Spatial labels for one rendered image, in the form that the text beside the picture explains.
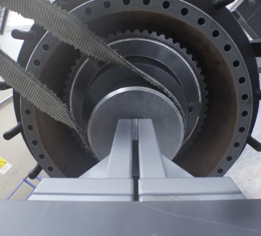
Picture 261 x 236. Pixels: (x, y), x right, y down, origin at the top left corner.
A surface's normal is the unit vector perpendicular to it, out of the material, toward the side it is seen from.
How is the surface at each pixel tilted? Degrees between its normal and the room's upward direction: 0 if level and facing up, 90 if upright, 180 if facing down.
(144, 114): 90
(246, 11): 90
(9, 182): 90
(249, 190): 0
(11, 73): 93
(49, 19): 100
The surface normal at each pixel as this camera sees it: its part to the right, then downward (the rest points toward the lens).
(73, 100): -0.02, 0.26
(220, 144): -0.95, -0.32
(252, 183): -0.74, -0.66
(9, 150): 0.60, -0.51
